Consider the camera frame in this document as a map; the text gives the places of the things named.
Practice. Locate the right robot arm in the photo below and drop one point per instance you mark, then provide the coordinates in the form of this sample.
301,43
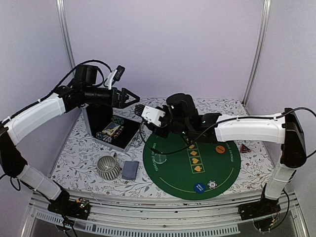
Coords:
281,128

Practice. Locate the poker chips back row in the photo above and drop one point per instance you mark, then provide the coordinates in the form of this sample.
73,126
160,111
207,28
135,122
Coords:
117,120

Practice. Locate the aluminium poker chip case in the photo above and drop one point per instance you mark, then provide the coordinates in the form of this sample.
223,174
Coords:
96,118

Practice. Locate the white chip stack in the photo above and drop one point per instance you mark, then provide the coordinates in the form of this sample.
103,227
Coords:
212,184

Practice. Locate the poker chips row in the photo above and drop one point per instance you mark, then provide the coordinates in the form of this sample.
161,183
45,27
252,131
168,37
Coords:
117,120
104,137

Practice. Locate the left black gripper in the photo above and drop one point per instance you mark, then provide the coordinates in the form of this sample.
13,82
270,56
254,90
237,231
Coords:
120,103

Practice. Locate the blue playing card deck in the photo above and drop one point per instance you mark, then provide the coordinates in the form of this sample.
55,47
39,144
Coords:
129,171

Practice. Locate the red black triangle button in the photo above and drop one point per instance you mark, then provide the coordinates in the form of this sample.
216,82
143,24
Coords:
244,149

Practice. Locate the orange big blind button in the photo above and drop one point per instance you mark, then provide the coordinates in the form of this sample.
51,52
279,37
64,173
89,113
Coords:
220,149

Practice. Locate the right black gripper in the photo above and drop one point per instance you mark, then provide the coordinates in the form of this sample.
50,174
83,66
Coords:
158,132

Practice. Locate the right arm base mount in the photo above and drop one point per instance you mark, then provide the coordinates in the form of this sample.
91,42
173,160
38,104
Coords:
263,207

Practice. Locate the round green poker mat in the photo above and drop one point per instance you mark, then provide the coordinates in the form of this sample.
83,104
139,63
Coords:
188,164

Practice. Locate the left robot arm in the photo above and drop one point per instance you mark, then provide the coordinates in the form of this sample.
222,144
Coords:
81,90

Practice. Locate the aluminium frame post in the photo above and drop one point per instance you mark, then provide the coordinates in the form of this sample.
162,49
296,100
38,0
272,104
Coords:
65,32
258,50

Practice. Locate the blue small blind button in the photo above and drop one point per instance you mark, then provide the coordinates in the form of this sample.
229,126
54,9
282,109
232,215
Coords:
199,188

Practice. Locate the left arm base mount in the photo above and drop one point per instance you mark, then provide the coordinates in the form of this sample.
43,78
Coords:
79,208

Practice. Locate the striped ceramic mug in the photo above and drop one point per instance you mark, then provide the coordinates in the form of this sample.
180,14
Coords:
108,167

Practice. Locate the left aluminium frame post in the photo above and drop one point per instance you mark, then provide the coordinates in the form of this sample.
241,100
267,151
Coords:
65,32

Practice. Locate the card deck in case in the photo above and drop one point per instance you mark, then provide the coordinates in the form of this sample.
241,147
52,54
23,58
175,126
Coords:
113,129

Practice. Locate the right aluminium frame post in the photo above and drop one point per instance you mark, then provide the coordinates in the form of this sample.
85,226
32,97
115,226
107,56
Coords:
258,50

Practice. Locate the poker chips front row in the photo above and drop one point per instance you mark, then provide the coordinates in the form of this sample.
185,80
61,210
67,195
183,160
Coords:
104,137

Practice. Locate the clear acrylic dealer button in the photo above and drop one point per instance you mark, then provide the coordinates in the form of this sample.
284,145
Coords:
160,159

